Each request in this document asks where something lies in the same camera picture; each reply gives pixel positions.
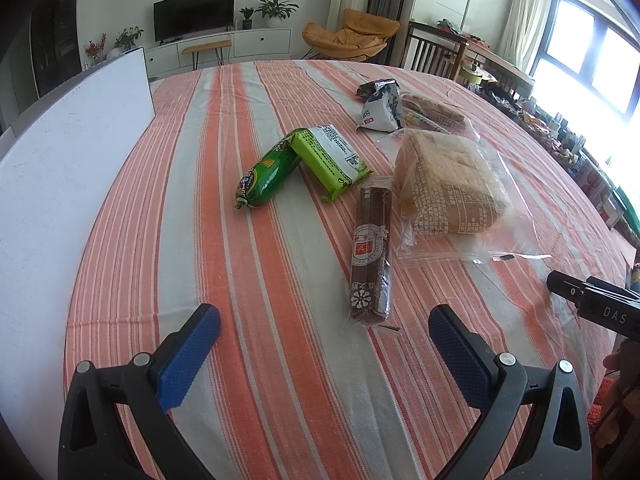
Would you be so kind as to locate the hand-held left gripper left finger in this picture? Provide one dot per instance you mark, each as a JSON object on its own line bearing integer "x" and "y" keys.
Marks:
{"x": 190, "y": 355}

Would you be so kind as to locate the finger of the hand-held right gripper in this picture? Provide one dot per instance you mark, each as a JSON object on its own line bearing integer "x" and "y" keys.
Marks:
{"x": 562, "y": 285}

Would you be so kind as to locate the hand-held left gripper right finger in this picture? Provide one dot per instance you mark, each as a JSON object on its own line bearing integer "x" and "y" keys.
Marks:
{"x": 460, "y": 360}

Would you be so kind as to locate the white blue triangular snack packet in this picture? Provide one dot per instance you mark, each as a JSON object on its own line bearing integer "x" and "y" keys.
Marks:
{"x": 382, "y": 110}

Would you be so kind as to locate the person's right hand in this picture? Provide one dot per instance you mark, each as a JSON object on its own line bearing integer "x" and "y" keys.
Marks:
{"x": 612, "y": 362}

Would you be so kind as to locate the orange striped tablecloth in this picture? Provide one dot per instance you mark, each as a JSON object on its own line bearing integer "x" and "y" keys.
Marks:
{"x": 225, "y": 260}

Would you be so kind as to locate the pile of assorted goods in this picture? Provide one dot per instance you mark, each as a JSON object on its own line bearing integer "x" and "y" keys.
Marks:
{"x": 575, "y": 150}

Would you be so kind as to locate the long brown snack packet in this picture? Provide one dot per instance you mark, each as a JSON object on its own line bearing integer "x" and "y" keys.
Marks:
{"x": 370, "y": 255}

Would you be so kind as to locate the clear bag of bread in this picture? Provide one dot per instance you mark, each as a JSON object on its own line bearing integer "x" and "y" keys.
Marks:
{"x": 445, "y": 185}

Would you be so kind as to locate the green sausage packet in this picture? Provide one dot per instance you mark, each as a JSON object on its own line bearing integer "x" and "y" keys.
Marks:
{"x": 267, "y": 172}

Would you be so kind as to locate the clear biscuit packet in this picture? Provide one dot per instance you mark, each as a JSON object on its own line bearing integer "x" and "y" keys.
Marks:
{"x": 432, "y": 110}

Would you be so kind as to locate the wooden dining table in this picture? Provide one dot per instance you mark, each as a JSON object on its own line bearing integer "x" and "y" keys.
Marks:
{"x": 505, "y": 72}

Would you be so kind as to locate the white board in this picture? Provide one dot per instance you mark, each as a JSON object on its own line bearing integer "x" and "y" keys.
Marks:
{"x": 50, "y": 185}

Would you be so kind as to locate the green round container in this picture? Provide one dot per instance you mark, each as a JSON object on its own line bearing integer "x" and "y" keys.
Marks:
{"x": 475, "y": 76}

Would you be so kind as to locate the green white snack packet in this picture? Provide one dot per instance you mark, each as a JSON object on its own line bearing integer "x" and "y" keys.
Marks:
{"x": 330, "y": 157}

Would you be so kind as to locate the window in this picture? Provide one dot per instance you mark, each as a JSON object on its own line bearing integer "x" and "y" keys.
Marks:
{"x": 595, "y": 45}

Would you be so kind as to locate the wooden slatted chair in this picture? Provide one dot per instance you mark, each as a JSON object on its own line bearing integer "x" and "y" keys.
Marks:
{"x": 430, "y": 52}

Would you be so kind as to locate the small black snack packet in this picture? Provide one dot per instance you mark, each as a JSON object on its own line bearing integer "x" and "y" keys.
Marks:
{"x": 372, "y": 88}

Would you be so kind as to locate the white curtain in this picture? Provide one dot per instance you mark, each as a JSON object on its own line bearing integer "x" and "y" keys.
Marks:
{"x": 522, "y": 10}

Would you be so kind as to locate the wooden stool with metal legs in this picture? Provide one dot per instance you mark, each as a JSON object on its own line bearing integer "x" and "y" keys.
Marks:
{"x": 206, "y": 46}

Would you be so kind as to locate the white television cabinet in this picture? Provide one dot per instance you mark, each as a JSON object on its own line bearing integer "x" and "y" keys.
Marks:
{"x": 260, "y": 42}

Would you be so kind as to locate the red flower plant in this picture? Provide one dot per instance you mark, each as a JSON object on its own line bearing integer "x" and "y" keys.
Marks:
{"x": 95, "y": 47}

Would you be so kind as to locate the green potted plant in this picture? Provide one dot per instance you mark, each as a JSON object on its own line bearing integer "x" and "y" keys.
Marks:
{"x": 127, "y": 37}

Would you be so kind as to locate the orange lounge chair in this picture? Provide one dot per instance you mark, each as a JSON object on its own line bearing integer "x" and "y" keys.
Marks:
{"x": 350, "y": 30}

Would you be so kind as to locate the small plant dark pot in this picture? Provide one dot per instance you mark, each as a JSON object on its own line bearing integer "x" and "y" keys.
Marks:
{"x": 246, "y": 17}

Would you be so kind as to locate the black television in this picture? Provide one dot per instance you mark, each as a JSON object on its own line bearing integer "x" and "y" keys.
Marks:
{"x": 195, "y": 12}

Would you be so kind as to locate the large leafy plant white pot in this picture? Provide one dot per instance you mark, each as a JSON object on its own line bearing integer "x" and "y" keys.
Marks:
{"x": 272, "y": 10}

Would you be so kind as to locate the dark wall cabinet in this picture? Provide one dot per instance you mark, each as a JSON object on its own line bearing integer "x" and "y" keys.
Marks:
{"x": 55, "y": 35}

